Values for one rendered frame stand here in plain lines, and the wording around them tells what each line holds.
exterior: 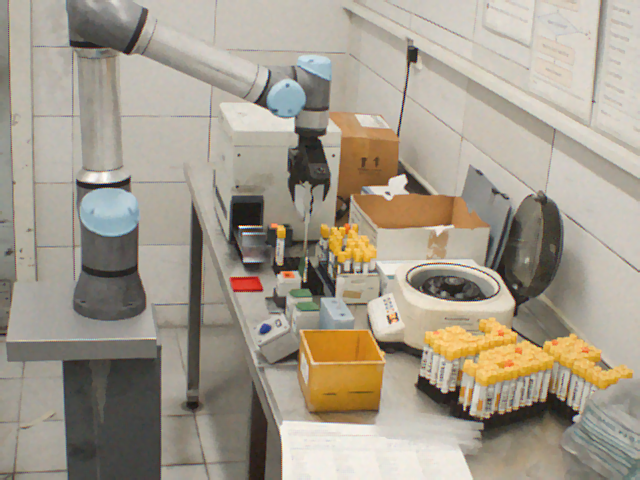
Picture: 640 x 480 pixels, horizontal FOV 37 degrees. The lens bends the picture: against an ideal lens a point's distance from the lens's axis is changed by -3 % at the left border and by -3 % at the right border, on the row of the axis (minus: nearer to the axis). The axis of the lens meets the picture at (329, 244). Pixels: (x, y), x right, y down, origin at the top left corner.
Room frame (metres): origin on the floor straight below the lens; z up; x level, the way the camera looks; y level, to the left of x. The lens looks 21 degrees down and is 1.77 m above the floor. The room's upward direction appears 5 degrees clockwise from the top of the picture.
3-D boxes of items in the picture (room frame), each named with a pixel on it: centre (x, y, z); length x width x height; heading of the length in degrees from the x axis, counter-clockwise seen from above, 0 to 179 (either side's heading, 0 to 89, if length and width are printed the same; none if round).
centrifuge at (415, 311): (1.87, -0.25, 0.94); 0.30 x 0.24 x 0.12; 96
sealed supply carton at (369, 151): (2.90, -0.04, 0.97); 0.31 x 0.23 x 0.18; 9
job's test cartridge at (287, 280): (1.94, 0.08, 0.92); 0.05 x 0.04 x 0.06; 104
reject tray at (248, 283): (2.03, 0.18, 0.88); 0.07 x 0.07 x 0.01; 15
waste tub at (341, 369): (1.58, -0.04, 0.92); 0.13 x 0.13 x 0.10; 12
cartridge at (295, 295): (1.87, 0.05, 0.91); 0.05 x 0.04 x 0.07; 105
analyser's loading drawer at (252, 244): (2.23, 0.19, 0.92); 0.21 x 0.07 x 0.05; 15
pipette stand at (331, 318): (1.74, -0.03, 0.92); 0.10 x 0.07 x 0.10; 17
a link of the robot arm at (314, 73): (2.05, 0.07, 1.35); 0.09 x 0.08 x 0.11; 108
